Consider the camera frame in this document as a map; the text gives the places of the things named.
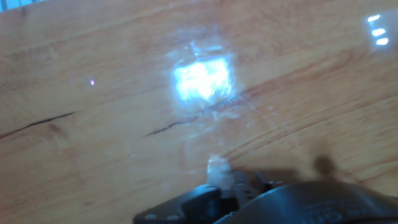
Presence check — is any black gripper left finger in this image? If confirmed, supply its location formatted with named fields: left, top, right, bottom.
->
left=232, top=170, right=256, bottom=207

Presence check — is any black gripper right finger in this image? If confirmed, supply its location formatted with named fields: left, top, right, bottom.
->
left=254, top=170, right=285, bottom=191

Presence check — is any glossy wooden board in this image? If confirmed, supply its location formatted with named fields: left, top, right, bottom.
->
left=0, top=0, right=398, bottom=224

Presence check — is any small wooden cube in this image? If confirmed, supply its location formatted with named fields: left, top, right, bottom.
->
left=206, top=154, right=234, bottom=190

